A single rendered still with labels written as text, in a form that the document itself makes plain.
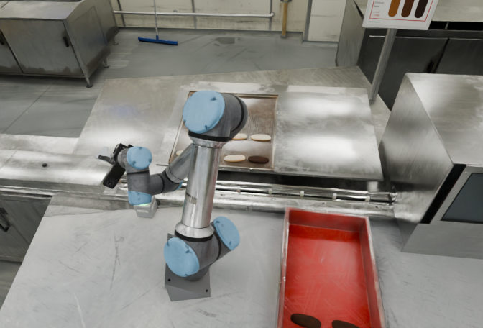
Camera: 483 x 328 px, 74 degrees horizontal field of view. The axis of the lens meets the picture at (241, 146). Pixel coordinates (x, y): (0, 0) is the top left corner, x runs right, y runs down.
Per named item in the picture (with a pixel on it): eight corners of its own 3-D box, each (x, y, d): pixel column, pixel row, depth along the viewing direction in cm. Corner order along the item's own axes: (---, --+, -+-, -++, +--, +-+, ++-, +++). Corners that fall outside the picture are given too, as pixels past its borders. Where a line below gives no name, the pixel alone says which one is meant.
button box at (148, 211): (137, 221, 141) (131, 206, 134) (143, 207, 147) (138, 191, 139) (155, 223, 140) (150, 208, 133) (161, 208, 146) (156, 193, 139)
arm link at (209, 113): (218, 269, 102) (247, 96, 94) (187, 288, 89) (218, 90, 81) (190, 254, 108) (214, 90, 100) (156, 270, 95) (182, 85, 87)
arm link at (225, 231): (223, 257, 115) (250, 239, 109) (200, 271, 104) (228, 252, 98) (207, 228, 119) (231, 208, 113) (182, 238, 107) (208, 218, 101)
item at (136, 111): (101, 297, 195) (42, 216, 140) (134, 162, 281) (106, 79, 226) (392, 272, 203) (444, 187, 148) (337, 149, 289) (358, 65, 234)
